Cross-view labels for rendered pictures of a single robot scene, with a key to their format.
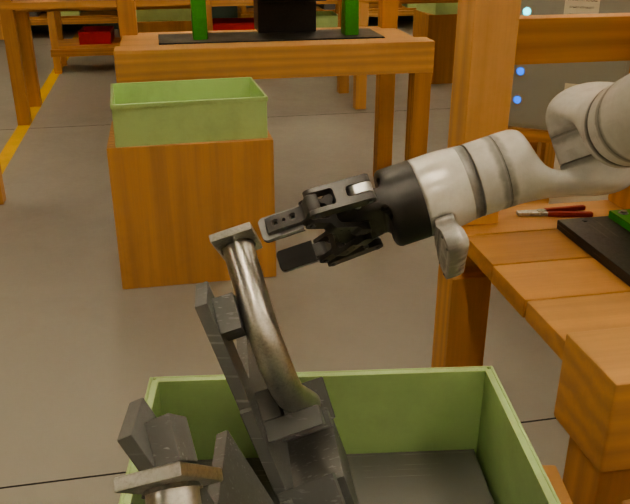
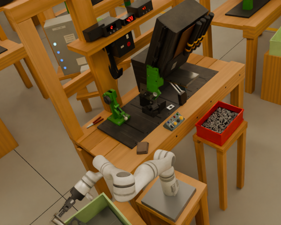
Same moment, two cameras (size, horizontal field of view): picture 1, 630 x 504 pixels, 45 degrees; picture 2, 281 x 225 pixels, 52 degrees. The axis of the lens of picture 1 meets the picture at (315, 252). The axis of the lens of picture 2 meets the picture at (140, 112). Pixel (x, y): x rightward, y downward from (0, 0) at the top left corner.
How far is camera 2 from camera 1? 96 cm
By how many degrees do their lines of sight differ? 26
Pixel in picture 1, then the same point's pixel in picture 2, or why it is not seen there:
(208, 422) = not seen: outside the picture
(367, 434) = (87, 217)
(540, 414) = not seen: hidden behind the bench
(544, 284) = (102, 151)
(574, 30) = (78, 82)
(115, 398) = not seen: outside the picture
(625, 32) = (89, 76)
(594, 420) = not seen: hidden behind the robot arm
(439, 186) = (83, 190)
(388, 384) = (86, 208)
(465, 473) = (108, 212)
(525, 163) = (94, 178)
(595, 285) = (112, 145)
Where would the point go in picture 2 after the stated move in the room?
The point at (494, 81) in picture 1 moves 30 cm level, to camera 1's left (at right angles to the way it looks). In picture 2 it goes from (67, 109) to (28, 130)
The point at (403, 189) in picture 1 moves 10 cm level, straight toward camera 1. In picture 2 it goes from (77, 194) to (84, 210)
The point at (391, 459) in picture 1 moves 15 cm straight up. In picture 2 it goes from (94, 218) to (86, 205)
